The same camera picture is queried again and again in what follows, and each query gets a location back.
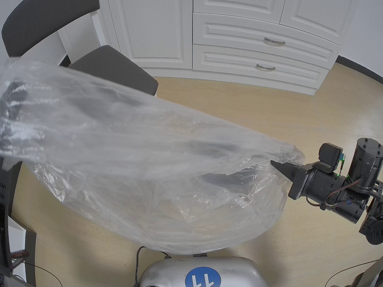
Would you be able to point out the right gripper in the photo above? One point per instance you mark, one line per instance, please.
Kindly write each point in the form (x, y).
(311, 187)

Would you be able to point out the clear plastic bag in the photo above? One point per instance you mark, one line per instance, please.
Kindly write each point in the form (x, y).
(119, 145)

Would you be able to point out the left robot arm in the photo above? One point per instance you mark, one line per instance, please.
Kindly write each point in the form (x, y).
(9, 220)

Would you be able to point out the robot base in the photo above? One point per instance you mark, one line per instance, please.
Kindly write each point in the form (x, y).
(167, 273)

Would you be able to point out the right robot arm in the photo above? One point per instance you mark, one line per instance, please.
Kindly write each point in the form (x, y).
(365, 160)

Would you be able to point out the white chair dark grey cushions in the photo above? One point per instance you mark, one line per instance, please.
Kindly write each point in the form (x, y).
(39, 16)

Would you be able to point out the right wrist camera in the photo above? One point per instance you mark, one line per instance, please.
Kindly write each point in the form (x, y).
(329, 152)

